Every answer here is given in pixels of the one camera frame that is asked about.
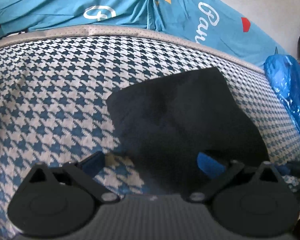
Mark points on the blue cartoon print bedsheet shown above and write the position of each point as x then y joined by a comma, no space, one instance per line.
211,23

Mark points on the blue plastic bag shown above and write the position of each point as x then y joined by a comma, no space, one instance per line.
283,74

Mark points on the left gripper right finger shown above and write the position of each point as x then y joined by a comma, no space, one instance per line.
220,175

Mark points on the black t-shirt white stripes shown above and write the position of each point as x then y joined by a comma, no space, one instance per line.
164,123

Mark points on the houndstooth blue white blanket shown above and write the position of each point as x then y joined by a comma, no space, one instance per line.
53,90

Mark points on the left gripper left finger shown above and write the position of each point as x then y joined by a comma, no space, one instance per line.
83,173

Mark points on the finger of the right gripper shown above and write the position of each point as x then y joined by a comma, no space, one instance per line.
284,170

